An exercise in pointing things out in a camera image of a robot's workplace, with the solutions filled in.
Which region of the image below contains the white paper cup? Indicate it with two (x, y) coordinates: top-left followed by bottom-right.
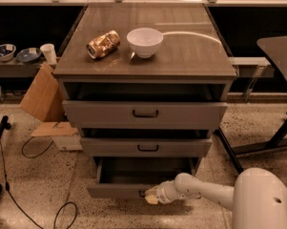
(40, 43), (57, 65)

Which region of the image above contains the grey middle drawer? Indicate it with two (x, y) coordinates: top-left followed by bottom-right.
(80, 137), (212, 157)

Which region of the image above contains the blue bowl far left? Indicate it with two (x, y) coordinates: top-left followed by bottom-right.
(0, 44), (16, 62)

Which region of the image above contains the black cable on floor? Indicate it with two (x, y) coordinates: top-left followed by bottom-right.
(0, 121), (78, 229)

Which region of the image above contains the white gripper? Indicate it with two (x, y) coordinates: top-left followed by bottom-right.
(145, 181), (181, 205)

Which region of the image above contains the blue bowl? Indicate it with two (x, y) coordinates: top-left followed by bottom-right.
(16, 48), (41, 64)
(0, 44), (16, 62)

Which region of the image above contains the grey top drawer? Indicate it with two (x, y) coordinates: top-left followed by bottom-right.
(63, 100), (227, 130)

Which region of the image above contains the white bowl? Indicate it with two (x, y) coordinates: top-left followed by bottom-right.
(127, 28), (163, 58)

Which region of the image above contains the grey bottom drawer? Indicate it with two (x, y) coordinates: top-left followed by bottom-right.
(88, 157), (198, 198)

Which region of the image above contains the grey drawer cabinet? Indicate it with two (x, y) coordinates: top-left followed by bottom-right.
(52, 2), (238, 177)

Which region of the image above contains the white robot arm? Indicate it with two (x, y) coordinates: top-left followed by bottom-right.
(145, 168), (287, 229)

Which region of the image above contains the grey side shelf left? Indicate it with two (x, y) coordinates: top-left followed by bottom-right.
(0, 58), (46, 78)

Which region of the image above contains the grey drawer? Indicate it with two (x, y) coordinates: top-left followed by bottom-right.
(63, 100), (227, 130)
(80, 137), (212, 157)
(88, 157), (198, 198)

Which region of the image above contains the brown cardboard box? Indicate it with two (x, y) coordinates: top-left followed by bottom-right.
(20, 63), (77, 137)

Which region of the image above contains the crushed golden soda can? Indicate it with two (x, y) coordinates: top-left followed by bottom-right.
(86, 31), (120, 59)

